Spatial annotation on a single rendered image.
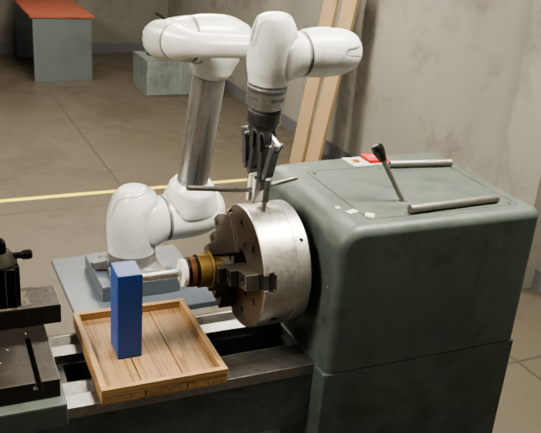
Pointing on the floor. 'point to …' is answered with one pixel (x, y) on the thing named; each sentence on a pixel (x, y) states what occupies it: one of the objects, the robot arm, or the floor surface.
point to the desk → (55, 39)
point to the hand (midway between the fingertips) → (255, 187)
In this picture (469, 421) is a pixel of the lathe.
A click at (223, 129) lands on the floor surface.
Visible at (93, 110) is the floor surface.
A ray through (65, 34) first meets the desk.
